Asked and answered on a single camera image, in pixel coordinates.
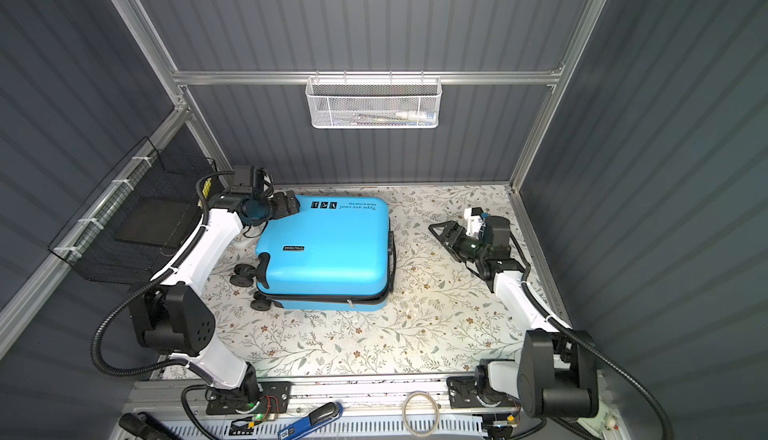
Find coiled white cable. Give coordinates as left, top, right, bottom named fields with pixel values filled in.
left=401, top=390, right=442, bottom=438

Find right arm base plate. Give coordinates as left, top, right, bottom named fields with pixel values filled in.
left=446, top=376, right=517, bottom=409

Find blue black handled tool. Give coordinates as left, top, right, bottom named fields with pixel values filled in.
left=277, top=402, right=343, bottom=440

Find black wire wall basket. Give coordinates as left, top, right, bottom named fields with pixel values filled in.
left=48, top=132, right=217, bottom=285

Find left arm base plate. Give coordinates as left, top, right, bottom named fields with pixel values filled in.
left=205, top=381, right=292, bottom=416

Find items in white basket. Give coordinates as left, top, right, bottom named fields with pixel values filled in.
left=330, top=110, right=439, bottom=128

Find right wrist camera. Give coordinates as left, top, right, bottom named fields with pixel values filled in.
left=463, top=207, right=489, bottom=240

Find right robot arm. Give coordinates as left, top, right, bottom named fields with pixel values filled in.
left=428, top=207, right=674, bottom=439

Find black pad in basket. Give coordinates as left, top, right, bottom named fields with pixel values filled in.
left=114, top=198, right=197, bottom=248

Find white wire mesh basket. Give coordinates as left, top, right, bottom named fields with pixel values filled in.
left=305, top=80, right=443, bottom=129

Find floral table cloth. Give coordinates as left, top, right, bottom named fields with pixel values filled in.
left=161, top=184, right=559, bottom=380

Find blue hard-shell suitcase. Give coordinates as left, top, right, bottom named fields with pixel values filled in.
left=229, top=195, right=396, bottom=312

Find yellow marker pen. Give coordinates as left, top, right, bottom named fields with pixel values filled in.
left=197, top=177, right=212, bottom=200

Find white box device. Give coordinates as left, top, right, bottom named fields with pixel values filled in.
left=595, top=408, right=617, bottom=439

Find black handle tool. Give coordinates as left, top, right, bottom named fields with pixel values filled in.
left=118, top=412, right=181, bottom=440

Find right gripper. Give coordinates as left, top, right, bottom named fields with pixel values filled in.
left=430, top=222, right=489, bottom=265

